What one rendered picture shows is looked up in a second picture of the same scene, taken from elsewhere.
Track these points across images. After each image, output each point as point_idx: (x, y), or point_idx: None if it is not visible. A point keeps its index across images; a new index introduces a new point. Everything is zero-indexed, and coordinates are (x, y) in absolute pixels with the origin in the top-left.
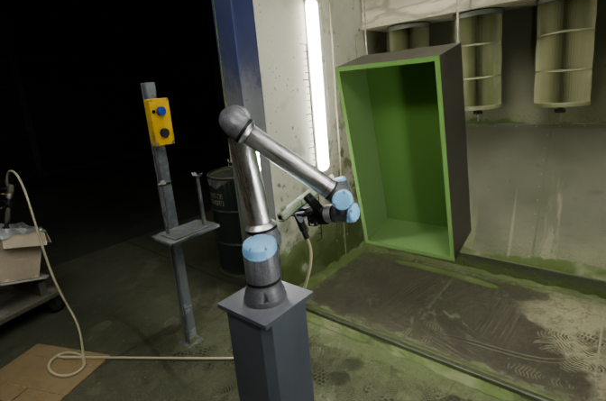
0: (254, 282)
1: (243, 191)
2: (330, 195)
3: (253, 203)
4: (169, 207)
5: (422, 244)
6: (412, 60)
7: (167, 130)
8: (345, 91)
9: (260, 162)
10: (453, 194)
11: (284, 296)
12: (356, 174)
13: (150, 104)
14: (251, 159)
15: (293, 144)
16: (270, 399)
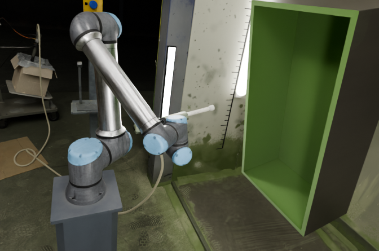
0: (69, 178)
1: (96, 96)
2: (144, 134)
3: (101, 109)
4: (91, 83)
5: (287, 201)
6: (325, 10)
7: None
8: (260, 29)
9: (173, 71)
10: (325, 177)
11: (94, 200)
12: (247, 112)
13: None
14: None
15: (215, 65)
16: None
